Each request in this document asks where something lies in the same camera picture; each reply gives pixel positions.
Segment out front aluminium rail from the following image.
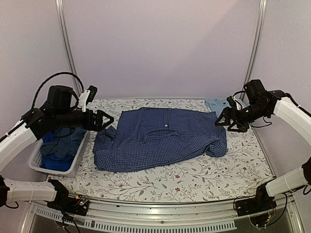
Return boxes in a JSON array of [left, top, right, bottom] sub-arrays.
[[21, 186, 303, 231]]

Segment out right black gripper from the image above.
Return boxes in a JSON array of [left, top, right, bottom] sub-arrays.
[[215, 102, 269, 133]]

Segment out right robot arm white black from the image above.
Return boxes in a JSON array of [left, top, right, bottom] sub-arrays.
[[215, 79, 311, 212]]

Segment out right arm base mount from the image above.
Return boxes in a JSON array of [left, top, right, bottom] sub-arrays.
[[233, 194, 276, 216]]

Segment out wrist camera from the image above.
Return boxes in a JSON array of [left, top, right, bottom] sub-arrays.
[[226, 96, 245, 110], [77, 85, 98, 112]]

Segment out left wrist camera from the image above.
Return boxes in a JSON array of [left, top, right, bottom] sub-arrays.
[[77, 85, 98, 112]]

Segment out bright blue garment in basket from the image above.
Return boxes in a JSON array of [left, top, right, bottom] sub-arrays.
[[40, 155, 74, 172]]

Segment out slate blue garment in basket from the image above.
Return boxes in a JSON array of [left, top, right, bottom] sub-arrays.
[[40, 128, 86, 158]]

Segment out white plastic laundry basket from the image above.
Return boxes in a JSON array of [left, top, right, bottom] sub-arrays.
[[28, 131, 88, 178]]

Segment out aluminium frame post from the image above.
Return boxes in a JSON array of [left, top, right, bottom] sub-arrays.
[[243, 0, 267, 85], [54, 0, 82, 95]]

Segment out right aluminium frame post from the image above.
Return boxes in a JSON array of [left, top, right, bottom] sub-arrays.
[[243, 0, 267, 85]]

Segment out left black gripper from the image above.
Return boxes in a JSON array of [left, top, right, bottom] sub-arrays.
[[56, 108, 115, 131]]

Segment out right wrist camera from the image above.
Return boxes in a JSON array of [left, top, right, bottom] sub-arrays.
[[226, 96, 245, 110]]

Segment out left aluminium frame post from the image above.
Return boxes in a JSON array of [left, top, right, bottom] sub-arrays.
[[54, 0, 82, 95]]

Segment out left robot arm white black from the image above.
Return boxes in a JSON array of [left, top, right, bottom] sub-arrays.
[[0, 85, 114, 211]]

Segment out light blue t-shirt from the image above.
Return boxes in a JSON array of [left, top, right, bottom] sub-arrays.
[[205, 97, 246, 117]]

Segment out dark blue checkered shirt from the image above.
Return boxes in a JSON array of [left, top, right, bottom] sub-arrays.
[[93, 108, 227, 172]]

